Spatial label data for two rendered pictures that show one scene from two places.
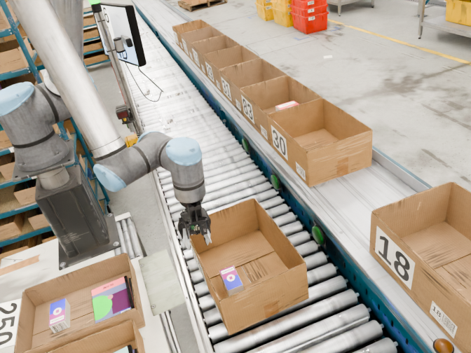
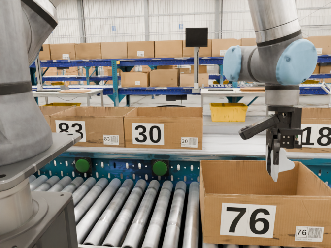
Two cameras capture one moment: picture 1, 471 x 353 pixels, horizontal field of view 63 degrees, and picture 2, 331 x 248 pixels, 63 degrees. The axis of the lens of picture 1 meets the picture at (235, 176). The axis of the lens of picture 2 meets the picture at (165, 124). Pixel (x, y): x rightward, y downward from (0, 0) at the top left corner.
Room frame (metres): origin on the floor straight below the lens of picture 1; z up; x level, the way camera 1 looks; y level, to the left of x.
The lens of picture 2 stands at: (0.95, 0.97, 1.31)
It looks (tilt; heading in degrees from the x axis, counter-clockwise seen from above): 13 degrees down; 291
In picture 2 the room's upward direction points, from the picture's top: 1 degrees counter-clockwise
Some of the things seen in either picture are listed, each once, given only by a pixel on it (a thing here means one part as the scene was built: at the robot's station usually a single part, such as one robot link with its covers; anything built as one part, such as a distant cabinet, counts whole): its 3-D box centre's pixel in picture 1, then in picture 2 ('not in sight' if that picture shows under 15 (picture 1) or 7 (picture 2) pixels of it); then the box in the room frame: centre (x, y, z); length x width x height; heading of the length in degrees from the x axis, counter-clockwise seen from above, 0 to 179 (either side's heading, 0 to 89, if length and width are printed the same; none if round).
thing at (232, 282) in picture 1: (231, 281); not in sight; (0.92, 0.09, 0.78); 0.10 x 0.06 x 0.05; 13
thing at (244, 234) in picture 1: (242, 258); (256, 197); (0.96, 0.03, 0.83); 0.39 x 0.29 x 0.17; 16
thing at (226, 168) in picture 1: (208, 175); (68, 206); (1.70, 0.14, 0.72); 0.52 x 0.05 x 0.05; 103
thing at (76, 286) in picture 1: (82, 307); not in sight; (0.92, 0.61, 0.80); 0.38 x 0.28 x 0.10; 104
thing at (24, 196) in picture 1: (51, 177); not in sight; (2.26, 1.21, 0.59); 0.40 x 0.30 x 0.10; 100
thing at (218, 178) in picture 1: (211, 181); (83, 206); (1.64, 0.13, 0.72); 0.52 x 0.05 x 0.05; 103
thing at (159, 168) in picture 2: (274, 182); (159, 168); (1.41, -0.17, 0.81); 0.07 x 0.01 x 0.07; 13
